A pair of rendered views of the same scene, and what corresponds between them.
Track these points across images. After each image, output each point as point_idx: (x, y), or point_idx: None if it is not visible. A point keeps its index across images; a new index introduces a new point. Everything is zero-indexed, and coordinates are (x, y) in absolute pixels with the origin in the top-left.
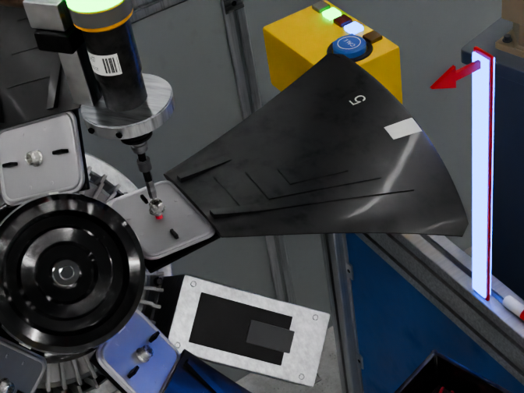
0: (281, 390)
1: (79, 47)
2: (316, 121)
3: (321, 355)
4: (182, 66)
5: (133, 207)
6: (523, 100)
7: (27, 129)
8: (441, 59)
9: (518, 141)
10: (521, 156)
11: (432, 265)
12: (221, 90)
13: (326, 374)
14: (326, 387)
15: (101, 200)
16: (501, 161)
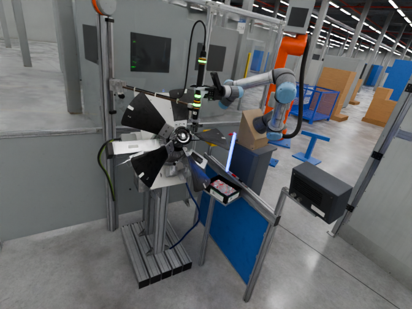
0: (182, 206)
1: (192, 110)
2: (213, 133)
3: (190, 202)
4: None
5: None
6: (237, 150)
7: (179, 121)
8: (224, 153)
9: (235, 157)
10: (235, 159)
11: (220, 167)
12: (189, 144)
13: (190, 205)
14: (190, 207)
15: None
16: (232, 160)
